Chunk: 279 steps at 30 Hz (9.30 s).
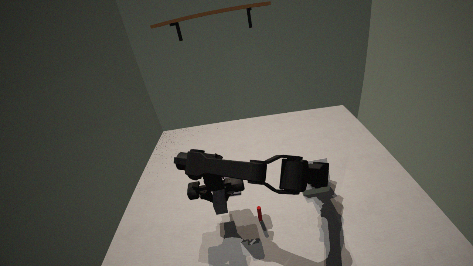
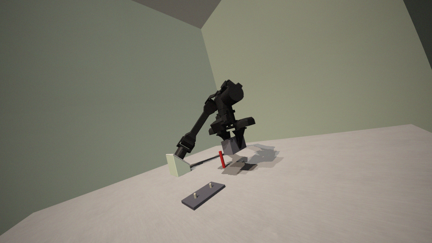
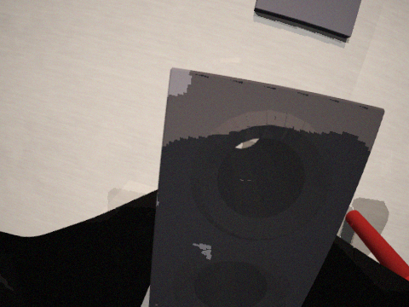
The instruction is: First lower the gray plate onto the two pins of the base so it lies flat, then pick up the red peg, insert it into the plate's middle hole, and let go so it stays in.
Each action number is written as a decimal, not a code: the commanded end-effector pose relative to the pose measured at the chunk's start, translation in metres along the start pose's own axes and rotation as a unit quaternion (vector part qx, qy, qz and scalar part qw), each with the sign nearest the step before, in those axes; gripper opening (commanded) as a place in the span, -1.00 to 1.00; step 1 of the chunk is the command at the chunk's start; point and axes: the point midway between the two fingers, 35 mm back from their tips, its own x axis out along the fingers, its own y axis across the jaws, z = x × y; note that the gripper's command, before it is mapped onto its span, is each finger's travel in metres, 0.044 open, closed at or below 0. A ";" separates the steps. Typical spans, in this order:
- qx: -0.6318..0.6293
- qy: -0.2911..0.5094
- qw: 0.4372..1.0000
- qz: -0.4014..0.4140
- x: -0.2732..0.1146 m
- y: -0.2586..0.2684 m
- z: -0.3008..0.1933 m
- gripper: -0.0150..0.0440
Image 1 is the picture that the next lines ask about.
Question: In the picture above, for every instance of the red peg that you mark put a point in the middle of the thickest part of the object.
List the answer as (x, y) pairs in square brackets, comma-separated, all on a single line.
[(259, 213)]

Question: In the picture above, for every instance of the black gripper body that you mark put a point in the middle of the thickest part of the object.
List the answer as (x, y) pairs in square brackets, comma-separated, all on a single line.
[(215, 183)]

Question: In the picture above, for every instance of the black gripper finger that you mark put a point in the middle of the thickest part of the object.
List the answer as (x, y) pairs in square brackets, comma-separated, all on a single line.
[(228, 193), (209, 197)]

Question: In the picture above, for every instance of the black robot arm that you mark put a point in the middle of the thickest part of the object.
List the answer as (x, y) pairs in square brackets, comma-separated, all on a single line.
[(296, 173)]

